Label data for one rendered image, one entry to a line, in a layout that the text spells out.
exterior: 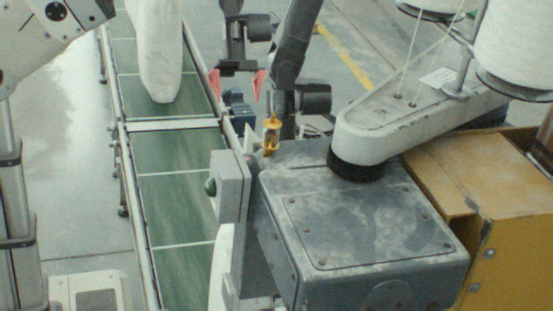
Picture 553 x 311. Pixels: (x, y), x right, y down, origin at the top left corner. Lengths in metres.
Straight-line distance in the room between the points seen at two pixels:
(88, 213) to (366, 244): 2.22
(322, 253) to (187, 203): 1.61
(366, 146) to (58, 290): 1.54
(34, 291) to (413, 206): 1.27
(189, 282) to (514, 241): 1.29
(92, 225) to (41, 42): 1.63
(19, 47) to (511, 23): 0.94
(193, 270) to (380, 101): 1.27
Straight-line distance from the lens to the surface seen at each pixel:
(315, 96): 1.23
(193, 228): 2.26
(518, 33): 0.84
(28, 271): 1.86
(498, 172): 1.05
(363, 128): 0.90
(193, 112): 2.92
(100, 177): 3.15
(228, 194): 0.92
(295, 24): 1.18
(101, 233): 2.83
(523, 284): 1.09
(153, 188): 2.44
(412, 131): 0.95
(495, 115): 1.23
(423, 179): 0.97
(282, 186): 0.89
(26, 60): 1.40
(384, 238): 0.84
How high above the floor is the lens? 1.86
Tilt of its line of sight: 34 degrees down
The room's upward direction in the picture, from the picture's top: 8 degrees clockwise
